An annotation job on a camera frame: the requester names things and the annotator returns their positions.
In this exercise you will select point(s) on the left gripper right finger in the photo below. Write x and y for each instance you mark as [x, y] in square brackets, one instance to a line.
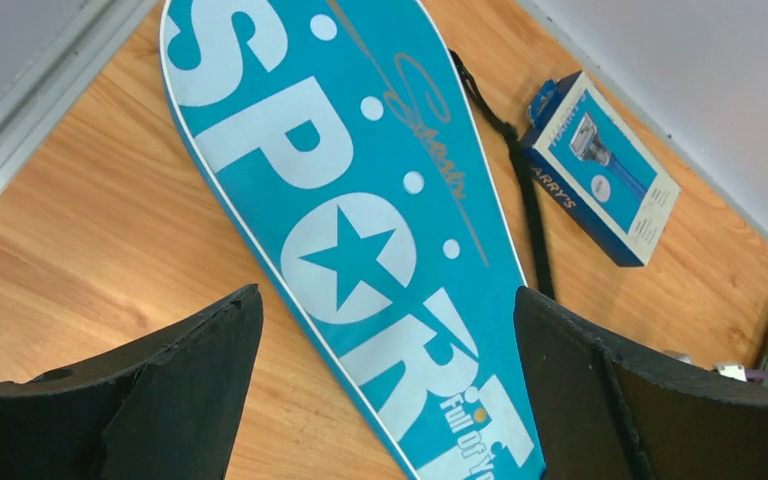
[606, 407]

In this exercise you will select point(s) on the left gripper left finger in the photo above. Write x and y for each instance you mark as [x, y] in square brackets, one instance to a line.
[165, 406]

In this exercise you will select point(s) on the blue racket bag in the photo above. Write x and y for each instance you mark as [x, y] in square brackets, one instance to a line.
[337, 137]

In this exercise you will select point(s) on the blue product box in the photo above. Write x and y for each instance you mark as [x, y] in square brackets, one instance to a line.
[592, 164]

